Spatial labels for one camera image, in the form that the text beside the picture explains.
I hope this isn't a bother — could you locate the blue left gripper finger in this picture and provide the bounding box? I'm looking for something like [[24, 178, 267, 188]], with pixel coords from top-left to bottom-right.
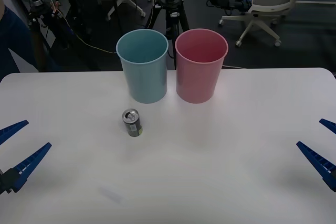
[[0, 120, 29, 146], [0, 142, 52, 195]]

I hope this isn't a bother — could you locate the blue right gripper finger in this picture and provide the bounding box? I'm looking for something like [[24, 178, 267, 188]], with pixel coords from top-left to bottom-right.
[[296, 141, 336, 192], [319, 119, 336, 133]]

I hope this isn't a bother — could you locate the black drink can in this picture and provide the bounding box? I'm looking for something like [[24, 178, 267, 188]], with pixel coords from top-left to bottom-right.
[[122, 108, 144, 137]]

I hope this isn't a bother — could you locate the pink plastic bin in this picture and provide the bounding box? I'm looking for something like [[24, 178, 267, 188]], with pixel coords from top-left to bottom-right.
[[175, 28, 229, 104]]

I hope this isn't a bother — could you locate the pale blue plastic bin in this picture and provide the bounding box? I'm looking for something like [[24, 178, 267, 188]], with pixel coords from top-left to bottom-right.
[[115, 29, 169, 104]]

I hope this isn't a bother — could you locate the black tripod with silver collar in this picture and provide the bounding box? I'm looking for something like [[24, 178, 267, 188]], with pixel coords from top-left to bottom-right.
[[145, 0, 190, 70]]

